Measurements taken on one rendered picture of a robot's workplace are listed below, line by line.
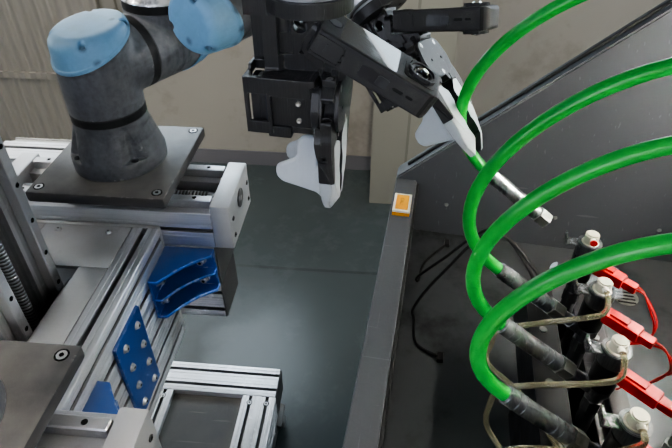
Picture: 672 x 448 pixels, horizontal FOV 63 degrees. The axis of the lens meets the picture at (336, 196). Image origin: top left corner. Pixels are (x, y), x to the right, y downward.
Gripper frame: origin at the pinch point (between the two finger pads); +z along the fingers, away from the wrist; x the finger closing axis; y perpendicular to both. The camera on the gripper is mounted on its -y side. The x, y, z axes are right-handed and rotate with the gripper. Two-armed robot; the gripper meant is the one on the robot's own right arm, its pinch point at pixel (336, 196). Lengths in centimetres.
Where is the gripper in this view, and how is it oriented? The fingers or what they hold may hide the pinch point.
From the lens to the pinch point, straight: 55.0
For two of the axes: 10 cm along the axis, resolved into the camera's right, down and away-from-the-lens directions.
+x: -2.0, 5.9, -7.8
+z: 0.0, 8.0, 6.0
